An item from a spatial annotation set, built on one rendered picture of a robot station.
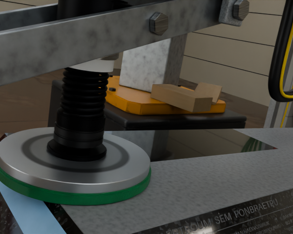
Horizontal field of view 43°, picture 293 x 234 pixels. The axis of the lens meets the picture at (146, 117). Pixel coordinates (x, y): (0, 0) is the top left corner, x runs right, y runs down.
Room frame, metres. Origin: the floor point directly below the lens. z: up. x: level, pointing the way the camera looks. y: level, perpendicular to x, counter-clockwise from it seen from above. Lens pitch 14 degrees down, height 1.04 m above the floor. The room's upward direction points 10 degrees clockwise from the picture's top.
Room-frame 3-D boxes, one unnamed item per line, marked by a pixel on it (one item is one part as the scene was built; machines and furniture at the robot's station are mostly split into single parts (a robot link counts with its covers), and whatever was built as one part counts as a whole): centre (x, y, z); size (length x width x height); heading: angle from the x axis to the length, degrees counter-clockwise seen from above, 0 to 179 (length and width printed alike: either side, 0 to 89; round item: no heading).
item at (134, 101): (1.52, 0.01, 0.76); 0.49 x 0.49 x 0.05; 39
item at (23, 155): (0.50, 0.09, 0.84); 0.21 x 0.21 x 0.01
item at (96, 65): (0.50, 0.09, 0.99); 0.07 x 0.07 x 0.04
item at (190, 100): (1.29, -0.11, 0.81); 0.20 x 0.10 x 0.05; 47
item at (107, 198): (0.50, 0.09, 0.84); 0.22 x 0.22 x 0.04
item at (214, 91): (1.49, -0.23, 0.80); 0.20 x 0.10 x 0.05; 166
